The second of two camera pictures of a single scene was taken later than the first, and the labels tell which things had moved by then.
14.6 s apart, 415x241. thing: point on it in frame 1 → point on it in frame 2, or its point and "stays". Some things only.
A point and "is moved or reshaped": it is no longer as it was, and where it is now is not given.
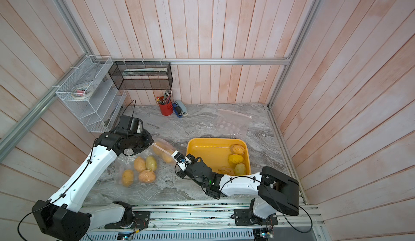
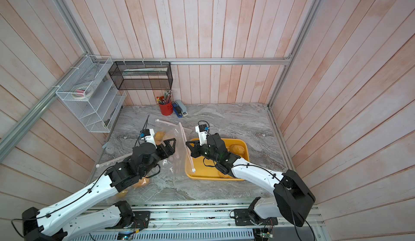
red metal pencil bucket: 166,109 stays
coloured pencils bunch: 166,99 stays
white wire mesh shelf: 89,93 stays
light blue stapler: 182,107 stays
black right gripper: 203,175 → 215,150
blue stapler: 177,109 stays
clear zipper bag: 162,149 is moved or reshaped
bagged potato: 127,178 is moved or reshaped
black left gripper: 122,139 → 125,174
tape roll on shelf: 82,92 stays
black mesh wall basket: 142,75 stays
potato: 158,151 is moved or reshaped
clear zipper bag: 228,123 → 180,163
